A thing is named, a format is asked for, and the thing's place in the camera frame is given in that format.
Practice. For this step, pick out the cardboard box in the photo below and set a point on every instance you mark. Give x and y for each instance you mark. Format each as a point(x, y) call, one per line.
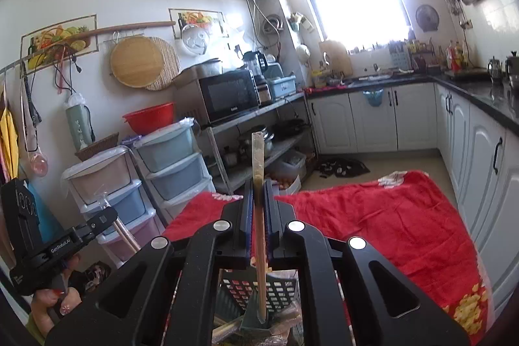
point(186, 86)

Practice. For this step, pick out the long wooden rolling pin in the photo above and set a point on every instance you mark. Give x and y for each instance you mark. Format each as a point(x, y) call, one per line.
point(133, 26)

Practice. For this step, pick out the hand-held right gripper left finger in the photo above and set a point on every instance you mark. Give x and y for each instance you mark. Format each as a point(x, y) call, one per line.
point(248, 224)

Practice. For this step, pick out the large pale plastic jug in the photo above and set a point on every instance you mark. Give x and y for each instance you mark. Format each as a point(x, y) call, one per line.
point(336, 58)

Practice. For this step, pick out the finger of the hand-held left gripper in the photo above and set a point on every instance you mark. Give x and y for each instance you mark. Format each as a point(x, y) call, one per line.
point(99, 222)

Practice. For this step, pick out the row of condiment bottles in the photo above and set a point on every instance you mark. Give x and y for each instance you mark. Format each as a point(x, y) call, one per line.
point(456, 56)

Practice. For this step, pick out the green hanging thermos bottle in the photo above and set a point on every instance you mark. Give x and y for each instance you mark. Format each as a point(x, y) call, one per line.
point(79, 123)

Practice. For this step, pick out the steel cooking pot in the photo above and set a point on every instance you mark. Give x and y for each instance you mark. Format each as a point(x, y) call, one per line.
point(259, 137)

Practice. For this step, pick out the blue plastic drawer unit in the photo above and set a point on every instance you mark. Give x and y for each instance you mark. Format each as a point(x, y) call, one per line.
point(174, 163)

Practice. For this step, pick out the white kitchen cabinets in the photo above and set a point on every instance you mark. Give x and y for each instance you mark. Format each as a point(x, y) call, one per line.
point(344, 119)

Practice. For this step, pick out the red floral blanket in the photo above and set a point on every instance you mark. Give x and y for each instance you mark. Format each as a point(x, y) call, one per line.
point(385, 216)

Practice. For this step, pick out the small fruit wall poster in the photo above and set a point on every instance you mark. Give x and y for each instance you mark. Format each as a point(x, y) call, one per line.
point(194, 17)

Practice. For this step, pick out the metal shelf rack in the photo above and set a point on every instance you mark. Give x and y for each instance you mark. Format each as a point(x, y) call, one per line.
point(243, 119)

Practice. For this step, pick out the metal kettle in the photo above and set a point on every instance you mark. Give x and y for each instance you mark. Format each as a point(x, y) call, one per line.
point(495, 67)

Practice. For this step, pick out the pastel plastic drawer unit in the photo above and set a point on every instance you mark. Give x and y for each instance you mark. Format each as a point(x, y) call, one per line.
point(105, 175)

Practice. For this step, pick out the blue plastic bag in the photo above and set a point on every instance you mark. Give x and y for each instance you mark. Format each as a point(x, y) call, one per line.
point(373, 96)

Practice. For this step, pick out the steel stock pot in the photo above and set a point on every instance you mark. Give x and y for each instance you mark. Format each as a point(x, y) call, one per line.
point(513, 68)

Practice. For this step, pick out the round wooden cutting board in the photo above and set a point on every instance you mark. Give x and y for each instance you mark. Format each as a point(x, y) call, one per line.
point(136, 62)

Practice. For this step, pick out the black patterned cloth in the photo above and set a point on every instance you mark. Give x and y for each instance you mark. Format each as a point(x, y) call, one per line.
point(344, 167)

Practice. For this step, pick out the black wok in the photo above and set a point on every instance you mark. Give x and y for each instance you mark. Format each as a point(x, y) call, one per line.
point(290, 126)

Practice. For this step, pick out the black kitchen countertop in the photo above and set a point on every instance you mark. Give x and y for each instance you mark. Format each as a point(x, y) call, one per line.
point(474, 88)

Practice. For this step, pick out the round woven mat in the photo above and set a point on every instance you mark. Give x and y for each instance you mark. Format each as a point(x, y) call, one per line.
point(172, 66)

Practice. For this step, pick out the wide fruit wall poster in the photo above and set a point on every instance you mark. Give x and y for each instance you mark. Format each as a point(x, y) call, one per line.
point(56, 40)

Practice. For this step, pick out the black plastic utensil holder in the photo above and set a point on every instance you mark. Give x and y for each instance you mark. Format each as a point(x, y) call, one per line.
point(279, 289)

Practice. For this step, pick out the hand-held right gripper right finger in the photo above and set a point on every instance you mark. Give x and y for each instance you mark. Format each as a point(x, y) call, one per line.
point(268, 224)

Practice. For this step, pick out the black blender jug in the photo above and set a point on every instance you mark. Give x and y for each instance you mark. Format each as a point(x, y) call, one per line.
point(253, 64)

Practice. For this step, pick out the black microwave oven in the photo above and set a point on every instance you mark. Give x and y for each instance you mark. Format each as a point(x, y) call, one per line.
point(229, 94)

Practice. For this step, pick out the round wall vent fan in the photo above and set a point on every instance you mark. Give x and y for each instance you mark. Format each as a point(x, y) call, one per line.
point(426, 17)

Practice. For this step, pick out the yellow hanging cloth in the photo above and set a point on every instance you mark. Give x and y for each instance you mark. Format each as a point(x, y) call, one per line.
point(9, 143)

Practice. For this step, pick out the person's left hand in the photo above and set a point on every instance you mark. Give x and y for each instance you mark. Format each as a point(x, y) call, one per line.
point(44, 309)

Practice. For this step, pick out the wicker basket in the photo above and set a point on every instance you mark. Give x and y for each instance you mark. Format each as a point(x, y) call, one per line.
point(97, 147)

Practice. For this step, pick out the blue plastic bin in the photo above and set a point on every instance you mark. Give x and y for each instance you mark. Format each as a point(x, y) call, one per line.
point(284, 85)

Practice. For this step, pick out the clear pot lid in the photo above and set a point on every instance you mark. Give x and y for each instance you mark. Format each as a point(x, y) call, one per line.
point(195, 40)

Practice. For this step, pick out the chopstick pair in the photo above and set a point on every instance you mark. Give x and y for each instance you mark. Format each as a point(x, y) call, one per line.
point(227, 329)
point(127, 236)
point(258, 155)

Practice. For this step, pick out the person's left forearm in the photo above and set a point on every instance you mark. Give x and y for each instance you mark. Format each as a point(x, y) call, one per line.
point(35, 334)

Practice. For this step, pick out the clear plastic egg container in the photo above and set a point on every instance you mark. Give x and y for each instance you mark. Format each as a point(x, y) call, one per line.
point(288, 175)

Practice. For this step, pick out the red plastic basin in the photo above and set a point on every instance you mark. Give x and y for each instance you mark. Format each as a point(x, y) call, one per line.
point(148, 117)

